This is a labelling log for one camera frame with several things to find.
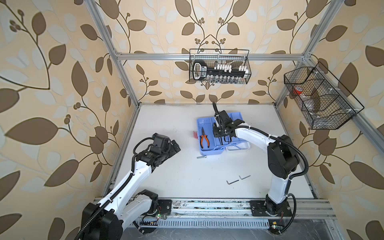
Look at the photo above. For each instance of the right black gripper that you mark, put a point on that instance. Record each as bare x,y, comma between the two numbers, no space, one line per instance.
215,132

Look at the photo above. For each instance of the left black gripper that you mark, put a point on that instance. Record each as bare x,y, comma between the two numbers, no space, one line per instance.
170,146

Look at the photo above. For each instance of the orange handled pliers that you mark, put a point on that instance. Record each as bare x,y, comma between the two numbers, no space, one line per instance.
204,141

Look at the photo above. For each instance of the white blue plastic toolbox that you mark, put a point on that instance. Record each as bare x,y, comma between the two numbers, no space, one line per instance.
212,142

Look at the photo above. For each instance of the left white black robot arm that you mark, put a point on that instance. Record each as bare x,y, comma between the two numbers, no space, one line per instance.
108,219

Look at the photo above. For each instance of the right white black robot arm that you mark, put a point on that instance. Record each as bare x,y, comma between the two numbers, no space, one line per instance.
285,161

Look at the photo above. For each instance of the black socket set holder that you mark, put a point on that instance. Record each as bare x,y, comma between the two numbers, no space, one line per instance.
201,70

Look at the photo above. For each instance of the red capped clear bottle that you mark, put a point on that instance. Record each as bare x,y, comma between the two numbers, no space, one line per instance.
298,92

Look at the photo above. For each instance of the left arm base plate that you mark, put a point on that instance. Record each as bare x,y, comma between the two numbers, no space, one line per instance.
159,208

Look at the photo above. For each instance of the back black wire basket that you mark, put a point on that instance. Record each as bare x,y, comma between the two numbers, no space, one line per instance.
234,57

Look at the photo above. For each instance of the black wire basket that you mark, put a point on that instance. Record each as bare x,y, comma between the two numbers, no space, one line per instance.
331,103
234,57

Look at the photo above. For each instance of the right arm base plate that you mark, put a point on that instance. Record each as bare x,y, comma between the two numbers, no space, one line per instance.
263,208

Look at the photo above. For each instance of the right black wire basket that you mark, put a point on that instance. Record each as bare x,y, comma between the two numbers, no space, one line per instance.
331,103

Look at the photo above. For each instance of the aluminium frame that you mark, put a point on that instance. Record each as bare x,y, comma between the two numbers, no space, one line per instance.
338,77

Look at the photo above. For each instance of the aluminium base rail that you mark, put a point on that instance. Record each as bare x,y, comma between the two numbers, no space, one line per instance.
307,209

